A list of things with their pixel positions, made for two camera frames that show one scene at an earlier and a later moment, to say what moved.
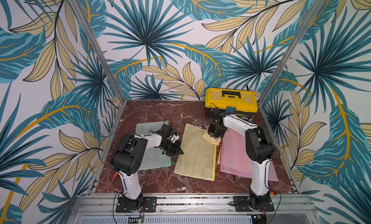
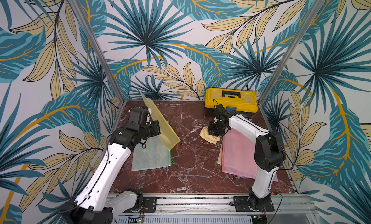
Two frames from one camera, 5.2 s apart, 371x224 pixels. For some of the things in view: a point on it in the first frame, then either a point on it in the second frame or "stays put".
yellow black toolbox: (244, 100) stays put
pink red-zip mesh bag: (235, 159) stays put
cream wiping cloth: (214, 140) stays put
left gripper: (177, 150) → (156, 131)
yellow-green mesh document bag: (198, 158) → (167, 133)
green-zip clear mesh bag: (154, 157) stays put
